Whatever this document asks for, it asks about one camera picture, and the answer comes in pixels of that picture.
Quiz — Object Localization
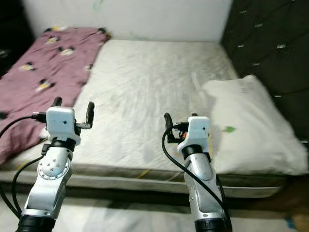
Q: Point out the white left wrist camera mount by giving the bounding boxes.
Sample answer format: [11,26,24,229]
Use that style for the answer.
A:
[46,107,76,145]

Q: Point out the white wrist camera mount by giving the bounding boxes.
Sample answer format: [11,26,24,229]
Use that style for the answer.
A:
[46,107,76,145]
[178,116,211,156]

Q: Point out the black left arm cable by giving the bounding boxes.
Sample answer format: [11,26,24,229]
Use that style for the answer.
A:
[0,114,49,218]
[11,156,44,218]

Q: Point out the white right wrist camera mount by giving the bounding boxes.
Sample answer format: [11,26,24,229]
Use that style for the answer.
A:
[178,116,211,156]

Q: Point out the white pillow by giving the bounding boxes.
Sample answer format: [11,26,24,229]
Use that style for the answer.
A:
[201,75,309,175]

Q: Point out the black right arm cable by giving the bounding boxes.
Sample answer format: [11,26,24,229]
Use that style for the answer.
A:
[162,133,231,228]

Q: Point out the dark tufted headboard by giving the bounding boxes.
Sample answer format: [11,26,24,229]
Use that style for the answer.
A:
[221,0,309,143]

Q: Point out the purple cartoon print blanket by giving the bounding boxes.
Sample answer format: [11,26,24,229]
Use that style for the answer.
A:
[0,27,111,165]

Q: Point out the dark bed frame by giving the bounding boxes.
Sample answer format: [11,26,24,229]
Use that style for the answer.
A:
[0,181,309,213]

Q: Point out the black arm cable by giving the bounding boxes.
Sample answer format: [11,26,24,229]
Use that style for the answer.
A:
[11,156,44,218]
[0,114,49,218]
[162,133,231,228]

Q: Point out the white quilted mattress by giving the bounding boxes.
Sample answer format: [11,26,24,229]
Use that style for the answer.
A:
[0,39,290,199]

